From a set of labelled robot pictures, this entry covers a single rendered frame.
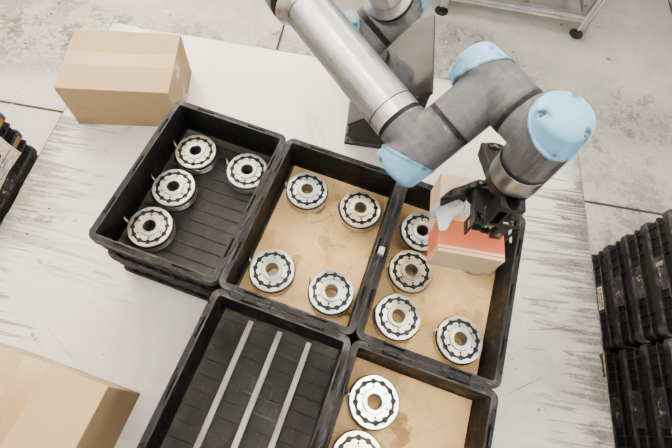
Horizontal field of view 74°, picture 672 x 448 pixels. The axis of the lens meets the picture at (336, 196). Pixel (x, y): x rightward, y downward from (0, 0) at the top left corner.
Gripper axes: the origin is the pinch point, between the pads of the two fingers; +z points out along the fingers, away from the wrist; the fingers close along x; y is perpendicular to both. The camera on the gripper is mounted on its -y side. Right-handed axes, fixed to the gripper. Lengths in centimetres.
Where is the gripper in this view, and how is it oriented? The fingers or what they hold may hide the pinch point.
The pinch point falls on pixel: (467, 220)
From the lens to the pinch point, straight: 87.9
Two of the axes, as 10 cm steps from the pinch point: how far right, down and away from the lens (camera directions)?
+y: -1.5, 8.7, -4.6
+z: -0.8, 4.5, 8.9
